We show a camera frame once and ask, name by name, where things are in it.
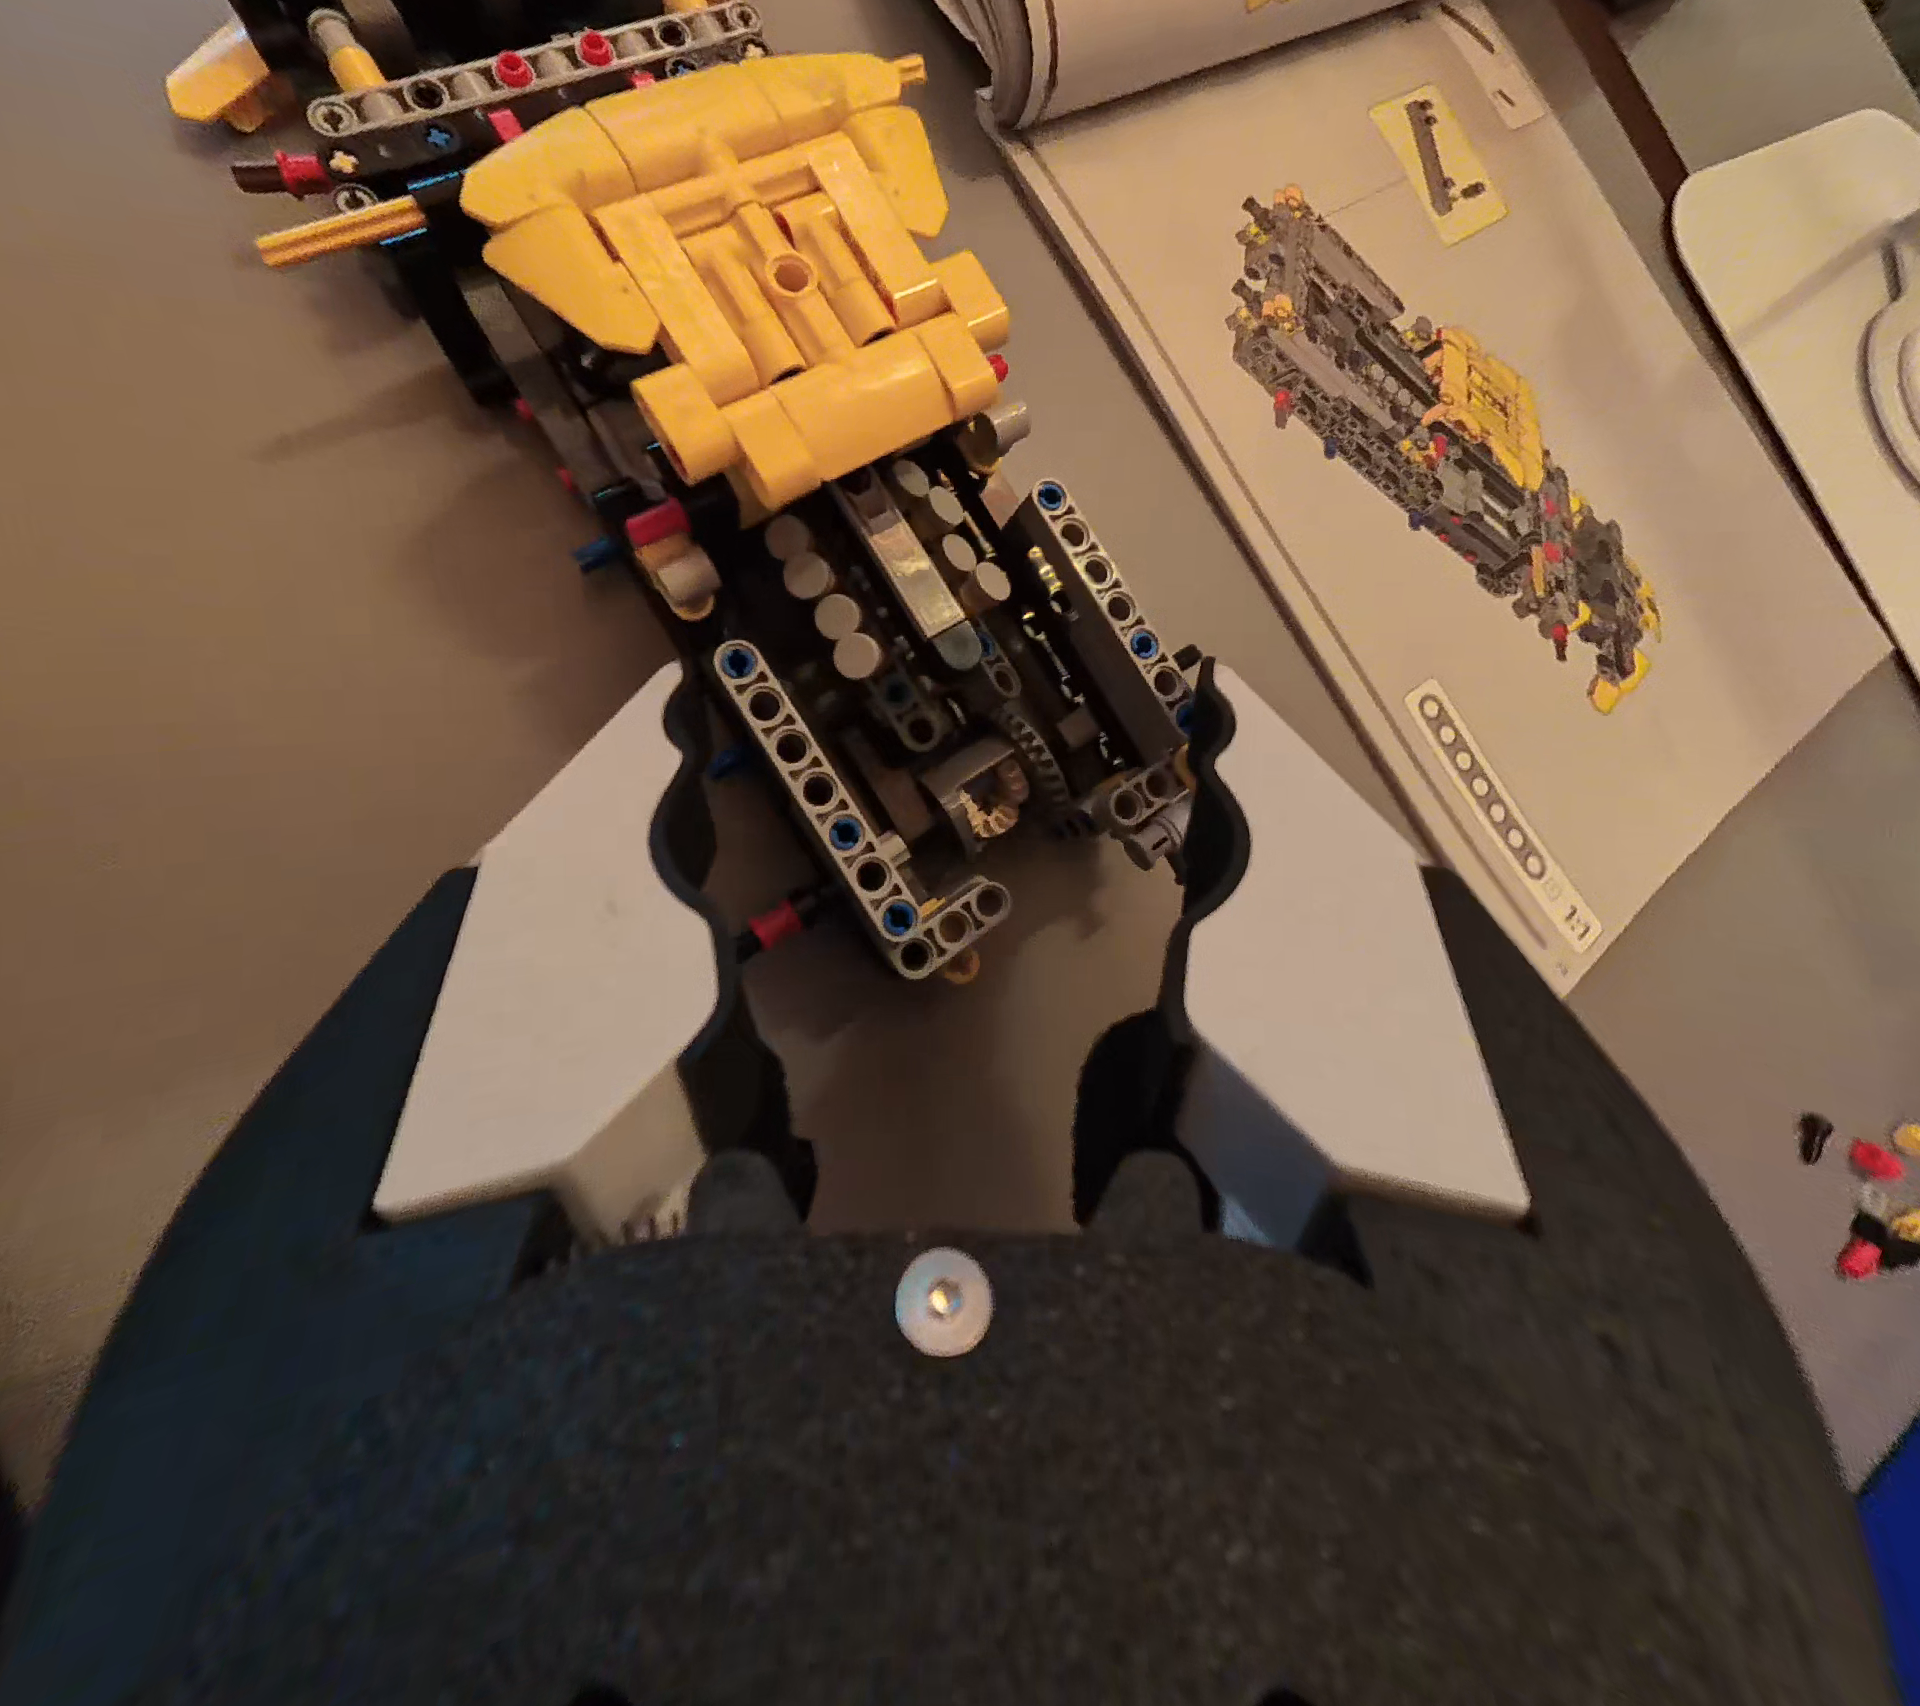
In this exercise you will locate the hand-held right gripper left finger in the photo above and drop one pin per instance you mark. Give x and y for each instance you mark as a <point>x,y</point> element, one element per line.
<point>585,987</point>

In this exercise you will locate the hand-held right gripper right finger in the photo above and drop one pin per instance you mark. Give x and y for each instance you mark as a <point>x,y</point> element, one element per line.
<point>1320,1017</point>

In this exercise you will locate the toy car chassis model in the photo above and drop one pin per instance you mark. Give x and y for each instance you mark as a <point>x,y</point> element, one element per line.
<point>751,237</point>

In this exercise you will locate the grey desk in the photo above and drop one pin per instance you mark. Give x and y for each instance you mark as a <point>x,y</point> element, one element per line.
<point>225,536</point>

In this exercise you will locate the scattered small toy pins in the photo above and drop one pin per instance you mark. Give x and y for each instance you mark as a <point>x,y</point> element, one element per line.
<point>1869,1158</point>

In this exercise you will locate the open instruction booklet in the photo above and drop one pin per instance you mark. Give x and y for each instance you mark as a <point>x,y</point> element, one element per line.
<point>1650,536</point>

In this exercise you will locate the blue plastic bin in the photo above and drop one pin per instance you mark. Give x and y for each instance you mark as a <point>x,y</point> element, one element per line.
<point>1892,1586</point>

